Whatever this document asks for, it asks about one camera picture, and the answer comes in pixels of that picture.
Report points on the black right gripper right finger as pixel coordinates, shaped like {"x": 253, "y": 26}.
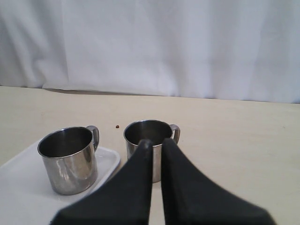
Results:
{"x": 191, "y": 198}

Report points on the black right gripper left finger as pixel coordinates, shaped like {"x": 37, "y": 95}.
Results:
{"x": 124, "y": 200}

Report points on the white rectangular tray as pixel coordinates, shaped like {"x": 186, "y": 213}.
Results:
{"x": 26, "y": 195}

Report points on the white curtain backdrop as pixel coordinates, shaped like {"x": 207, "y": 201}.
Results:
{"x": 223, "y": 49}

